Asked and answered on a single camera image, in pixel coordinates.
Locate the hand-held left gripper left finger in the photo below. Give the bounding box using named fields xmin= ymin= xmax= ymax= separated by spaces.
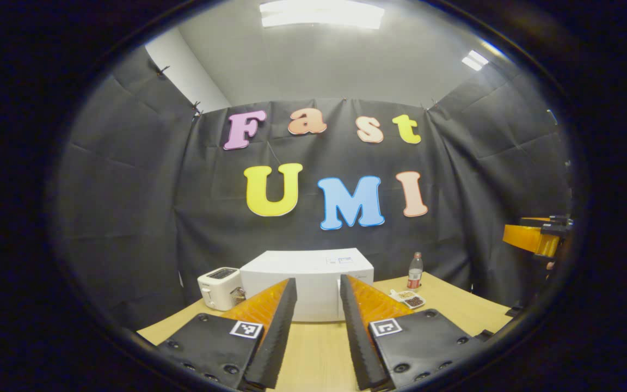
xmin=157 ymin=278 xmax=298 ymax=391

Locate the clear bottle with red label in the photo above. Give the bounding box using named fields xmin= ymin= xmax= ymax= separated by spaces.
xmin=407 ymin=252 xmax=424 ymax=290

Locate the large ceiling light panel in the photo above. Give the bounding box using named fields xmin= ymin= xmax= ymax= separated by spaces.
xmin=259 ymin=0 xmax=386 ymax=29

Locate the white divided snack tray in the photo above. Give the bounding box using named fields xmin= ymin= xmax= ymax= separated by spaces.
xmin=390 ymin=289 xmax=426 ymax=310

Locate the white toaster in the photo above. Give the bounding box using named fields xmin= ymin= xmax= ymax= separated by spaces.
xmin=197 ymin=267 xmax=242 ymax=312

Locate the black backdrop cloth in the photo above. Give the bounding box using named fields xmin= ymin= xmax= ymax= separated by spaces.
xmin=52 ymin=46 xmax=573 ymax=330

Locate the white microwave oven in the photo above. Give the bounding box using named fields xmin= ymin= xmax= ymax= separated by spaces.
xmin=239 ymin=248 xmax=375 ymax=323

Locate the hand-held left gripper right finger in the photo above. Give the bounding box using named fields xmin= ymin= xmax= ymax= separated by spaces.
xmin=340 ymin=274 xmax=488 ymax=391

